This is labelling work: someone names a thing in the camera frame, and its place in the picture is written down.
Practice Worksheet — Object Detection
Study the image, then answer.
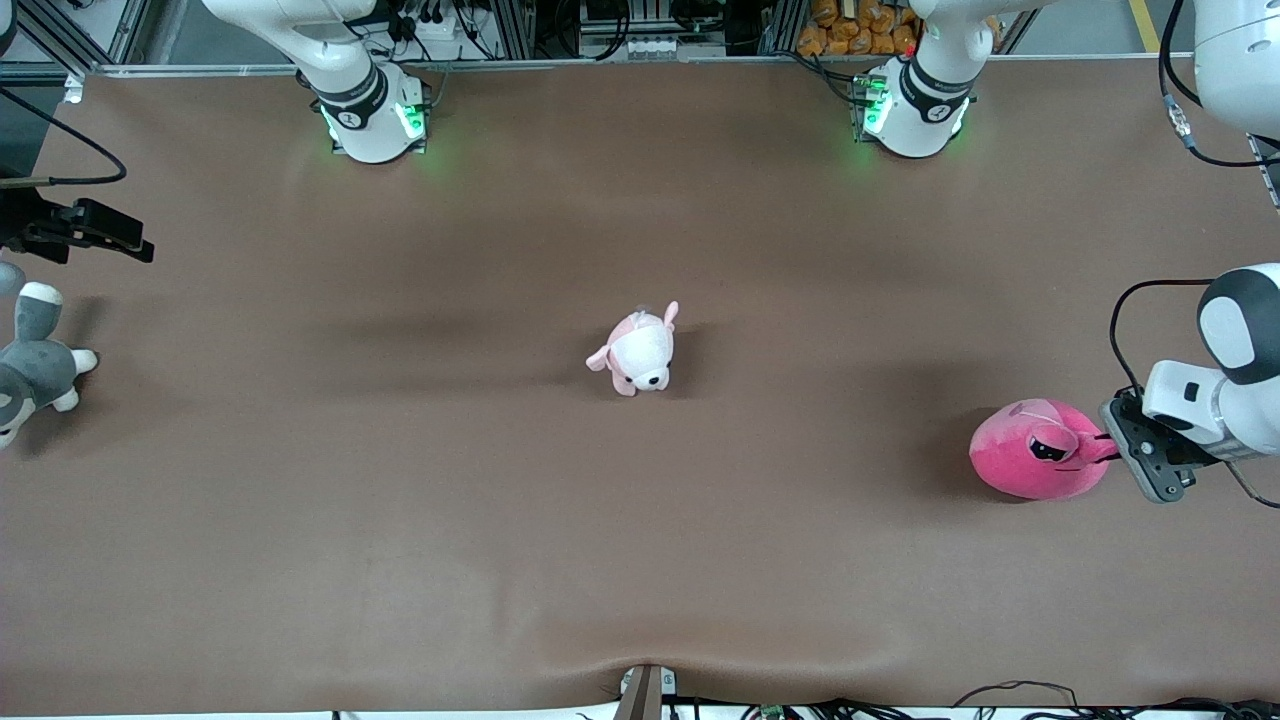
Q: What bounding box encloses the aluminium table edge frame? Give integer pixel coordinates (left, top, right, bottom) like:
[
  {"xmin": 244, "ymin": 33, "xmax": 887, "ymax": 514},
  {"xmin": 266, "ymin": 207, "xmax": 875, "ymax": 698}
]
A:
[{"xmin": 85, "ymin": 52, "xmax": 1280, "ymax": 211}]

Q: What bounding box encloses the orange plush toy pile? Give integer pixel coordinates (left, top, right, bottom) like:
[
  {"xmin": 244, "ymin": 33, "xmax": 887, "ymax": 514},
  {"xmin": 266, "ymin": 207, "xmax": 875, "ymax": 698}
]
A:
[{"xmin": 797, "ymin": 0, "xmax": 1001, "ymax": 58}]

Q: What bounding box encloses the black cable bundle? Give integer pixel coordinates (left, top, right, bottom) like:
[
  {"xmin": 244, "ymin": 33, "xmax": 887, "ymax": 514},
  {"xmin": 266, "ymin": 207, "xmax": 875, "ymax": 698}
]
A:
[{"xmin": 740, "ymin": 680, "xmax": 1280, "ymax": 720}]

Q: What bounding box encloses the round pink plush toy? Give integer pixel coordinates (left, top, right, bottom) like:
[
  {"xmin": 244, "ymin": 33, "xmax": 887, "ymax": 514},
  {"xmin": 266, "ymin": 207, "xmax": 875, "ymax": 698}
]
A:
[{"xmin": 968, "ymin": 398, "xmax": 1121, "ymax": 501}]

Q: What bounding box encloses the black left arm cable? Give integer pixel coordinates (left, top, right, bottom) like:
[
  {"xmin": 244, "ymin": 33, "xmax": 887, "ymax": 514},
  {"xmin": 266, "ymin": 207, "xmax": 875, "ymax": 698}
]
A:
[{"xmin": 1108, "ymin": 0, "xmax": 1280, "ymax": 511}]

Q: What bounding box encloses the brown camera mount bracket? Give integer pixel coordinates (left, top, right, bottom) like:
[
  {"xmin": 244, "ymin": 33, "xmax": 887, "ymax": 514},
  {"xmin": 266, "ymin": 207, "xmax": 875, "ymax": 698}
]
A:
[{"xmin": 612, "ymin": 663, "xmax": 679, "ymax": 720}]

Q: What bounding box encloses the white power strip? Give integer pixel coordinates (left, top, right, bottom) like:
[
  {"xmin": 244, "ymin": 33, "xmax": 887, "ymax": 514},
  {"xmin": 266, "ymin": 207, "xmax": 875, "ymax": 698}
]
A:
[{"xmin": 400, "ymin": 10, "xmax": 471, "ymax": 43}]

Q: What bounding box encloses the white terminal strip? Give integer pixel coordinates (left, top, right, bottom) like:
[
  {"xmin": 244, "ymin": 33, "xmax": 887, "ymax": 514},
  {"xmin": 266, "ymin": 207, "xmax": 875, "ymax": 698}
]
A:
[{"xmin": 595, "ymin": 35, "xmax": 686, "ymax": 59}]

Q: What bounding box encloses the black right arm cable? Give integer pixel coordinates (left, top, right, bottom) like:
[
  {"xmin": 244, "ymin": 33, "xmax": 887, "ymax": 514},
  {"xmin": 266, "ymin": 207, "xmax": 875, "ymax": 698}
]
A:
[{"xmin": 0, "ymin": 88, "xmax": 129, "ymax": 187}]

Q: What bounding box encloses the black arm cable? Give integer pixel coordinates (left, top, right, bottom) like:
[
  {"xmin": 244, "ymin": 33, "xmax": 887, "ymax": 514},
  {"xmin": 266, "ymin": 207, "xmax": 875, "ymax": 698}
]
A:
[
  {"xmin": 0, "ymin": 88, "xmax": 129, "ymax": 187},
  {"xmin": 1108, "ymin": 0, "xmax": 1280, "ymax": 511}
]

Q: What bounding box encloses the grey white plush husky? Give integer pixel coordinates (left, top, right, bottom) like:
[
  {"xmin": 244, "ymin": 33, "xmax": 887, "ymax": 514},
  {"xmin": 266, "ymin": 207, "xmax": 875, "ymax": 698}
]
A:
[{"xmin": 0, "ymin": 281, "xmax": 99, "ymax": 449}]

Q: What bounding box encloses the pink white plush dog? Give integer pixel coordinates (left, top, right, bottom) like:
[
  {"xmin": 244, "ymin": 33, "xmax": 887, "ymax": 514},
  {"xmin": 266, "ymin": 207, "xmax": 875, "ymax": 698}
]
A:
[{"xmin": 585, "ymin": 300, "xmax": 681, "ymax": 398}]

